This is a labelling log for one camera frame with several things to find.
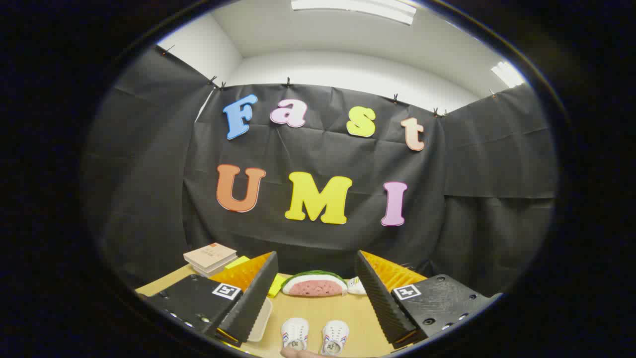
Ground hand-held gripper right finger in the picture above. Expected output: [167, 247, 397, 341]
[355, 250, 502, 350]

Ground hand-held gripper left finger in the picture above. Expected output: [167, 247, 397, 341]
[135, 251, 279, 348]

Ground cream fabric storage box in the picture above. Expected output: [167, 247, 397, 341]
[247, 297, 273, 343]

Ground white canvas shoe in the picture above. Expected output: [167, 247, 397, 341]
[281, 318, 310, 353]
[320, 321, 349, 356]

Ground yellow book with red circle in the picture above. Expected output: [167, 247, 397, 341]
[225, 256, 287, 298]

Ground grey book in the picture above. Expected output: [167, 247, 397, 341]
[191, 259, 238, 278]

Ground beige book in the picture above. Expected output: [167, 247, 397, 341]
[183, 243, 238, 272]

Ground watermelon slice plush toy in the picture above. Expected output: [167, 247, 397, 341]
[281, 270, 348, 297]

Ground ceiling light panel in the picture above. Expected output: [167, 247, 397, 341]
[291, 0, 417, 25]
[491, 61, 526, 89]

